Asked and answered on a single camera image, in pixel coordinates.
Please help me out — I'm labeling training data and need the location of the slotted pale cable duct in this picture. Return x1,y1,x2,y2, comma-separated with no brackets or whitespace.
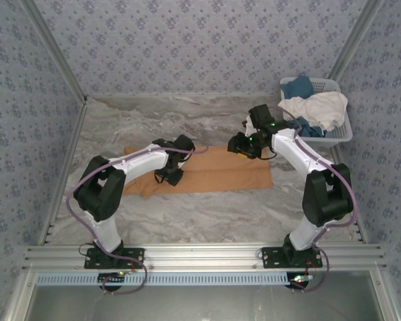
36,271,290,287

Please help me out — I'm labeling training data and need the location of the thin black right camera cable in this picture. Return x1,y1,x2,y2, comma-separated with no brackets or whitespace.
253,146,279,162

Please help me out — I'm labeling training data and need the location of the white plastic laundry basket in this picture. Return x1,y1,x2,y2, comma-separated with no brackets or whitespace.
279,76,354,148

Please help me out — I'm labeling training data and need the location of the aluminium frame cross rail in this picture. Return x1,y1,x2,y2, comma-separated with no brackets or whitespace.
18,243,387,270

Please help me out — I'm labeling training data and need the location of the orange printed t-shirt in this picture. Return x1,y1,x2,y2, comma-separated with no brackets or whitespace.
122,145,274,201

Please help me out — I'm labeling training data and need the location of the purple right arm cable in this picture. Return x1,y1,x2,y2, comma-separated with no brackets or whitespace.
280,108,358,294

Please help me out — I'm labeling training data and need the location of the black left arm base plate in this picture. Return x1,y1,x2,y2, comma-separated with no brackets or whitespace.
84,247,145,270

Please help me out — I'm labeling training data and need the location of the aluminium frame corner post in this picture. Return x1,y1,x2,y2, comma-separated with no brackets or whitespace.
326,0,386,82
22,0,88,102

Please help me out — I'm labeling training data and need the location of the aluminium table side rail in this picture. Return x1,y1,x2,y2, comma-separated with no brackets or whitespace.
38,98,88,245

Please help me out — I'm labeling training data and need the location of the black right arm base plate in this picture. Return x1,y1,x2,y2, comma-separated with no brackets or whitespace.
261,247,323,269

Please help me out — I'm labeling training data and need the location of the white t-shirt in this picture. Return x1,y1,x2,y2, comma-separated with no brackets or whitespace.
277,90,349,132

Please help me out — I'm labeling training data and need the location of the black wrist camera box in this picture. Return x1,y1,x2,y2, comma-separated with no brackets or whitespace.
227,132,247,154
166,169,184,187

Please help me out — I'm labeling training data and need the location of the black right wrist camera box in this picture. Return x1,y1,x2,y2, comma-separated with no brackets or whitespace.
227,132,247,154

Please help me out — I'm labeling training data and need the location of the black controller board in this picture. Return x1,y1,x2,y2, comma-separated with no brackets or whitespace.
286,272,313,291
98,272,126,291

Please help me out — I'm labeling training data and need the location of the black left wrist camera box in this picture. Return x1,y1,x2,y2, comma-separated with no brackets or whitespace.
166,169,184,187

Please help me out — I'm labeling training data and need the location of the blue t-shirt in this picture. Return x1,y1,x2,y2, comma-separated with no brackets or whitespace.
280,76,328,138

